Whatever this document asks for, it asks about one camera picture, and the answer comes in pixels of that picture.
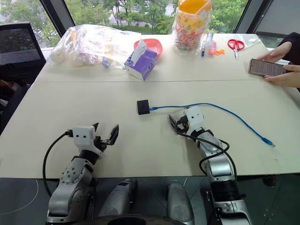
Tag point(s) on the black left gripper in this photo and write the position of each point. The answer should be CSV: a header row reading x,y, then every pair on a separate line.
x,y
99,143

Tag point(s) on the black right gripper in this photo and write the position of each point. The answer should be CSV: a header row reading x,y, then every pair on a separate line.
x,y
182,125

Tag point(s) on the smartphone with lit screen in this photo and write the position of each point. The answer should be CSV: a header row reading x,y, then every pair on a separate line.
x,y
267,68

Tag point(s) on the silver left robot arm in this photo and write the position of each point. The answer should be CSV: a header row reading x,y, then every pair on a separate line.
x,y
70,187

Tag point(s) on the person's black sleeved forearm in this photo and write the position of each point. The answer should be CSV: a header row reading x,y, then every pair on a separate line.
x,y
293,47

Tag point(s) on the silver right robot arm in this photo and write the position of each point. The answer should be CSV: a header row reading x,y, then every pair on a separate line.
x,y
220,168

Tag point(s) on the small black adapter box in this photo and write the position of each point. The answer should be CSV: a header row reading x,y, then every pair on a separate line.
x,y
143,107

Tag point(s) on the person's left hand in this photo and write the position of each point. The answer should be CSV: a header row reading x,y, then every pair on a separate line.
x,y
289,78

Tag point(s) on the person's right hand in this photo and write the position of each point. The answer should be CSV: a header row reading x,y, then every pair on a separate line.
x,y
277,52

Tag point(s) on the purple tissue box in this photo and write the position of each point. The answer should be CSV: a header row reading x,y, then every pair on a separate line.
x,y
141,62

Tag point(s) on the silver left robot leg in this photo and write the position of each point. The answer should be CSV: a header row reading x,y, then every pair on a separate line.
x,y
119,199

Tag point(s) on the silver robot leg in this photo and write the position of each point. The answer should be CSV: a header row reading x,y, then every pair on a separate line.
x,y
179,204
119,199

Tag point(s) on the blue pen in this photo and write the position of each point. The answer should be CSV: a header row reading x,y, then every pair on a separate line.
x,y
203,50

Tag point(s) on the pink plastic bowl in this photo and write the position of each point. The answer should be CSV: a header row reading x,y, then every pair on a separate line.
x,y
154,45

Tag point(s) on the orange small toy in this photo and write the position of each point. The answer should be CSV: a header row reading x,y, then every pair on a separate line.
x,y
219,52

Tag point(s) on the silver right robot leg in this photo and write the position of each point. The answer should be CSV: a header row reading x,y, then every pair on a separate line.
x,y
179,204

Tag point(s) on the clear plastic bag with items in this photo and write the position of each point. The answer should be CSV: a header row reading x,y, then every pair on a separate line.
x,y
93,47

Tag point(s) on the dark rounded robot torso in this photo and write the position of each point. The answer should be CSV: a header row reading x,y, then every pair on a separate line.
x,y
136,220

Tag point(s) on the bagged orange tub of toys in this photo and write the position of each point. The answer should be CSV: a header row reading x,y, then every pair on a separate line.
x,y
191,25

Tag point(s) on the small clear plastic bag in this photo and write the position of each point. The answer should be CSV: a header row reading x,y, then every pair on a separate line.
x,y
248,39

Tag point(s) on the black caster wheel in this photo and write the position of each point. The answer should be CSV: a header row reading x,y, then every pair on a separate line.
x,y
269,181

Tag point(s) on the black mesh office chair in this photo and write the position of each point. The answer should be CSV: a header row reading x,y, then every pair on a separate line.
x,y
20,51

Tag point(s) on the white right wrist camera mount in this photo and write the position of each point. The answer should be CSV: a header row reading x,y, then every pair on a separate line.
x,y
195,117

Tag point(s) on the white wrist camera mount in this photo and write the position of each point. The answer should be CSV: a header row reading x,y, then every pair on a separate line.
x,y
82,137
195,117

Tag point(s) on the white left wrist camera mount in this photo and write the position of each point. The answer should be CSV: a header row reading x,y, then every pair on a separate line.
x,y
82,137

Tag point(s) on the black window frame pillar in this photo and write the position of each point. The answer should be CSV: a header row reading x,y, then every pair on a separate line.
x,y
58,16
253,14

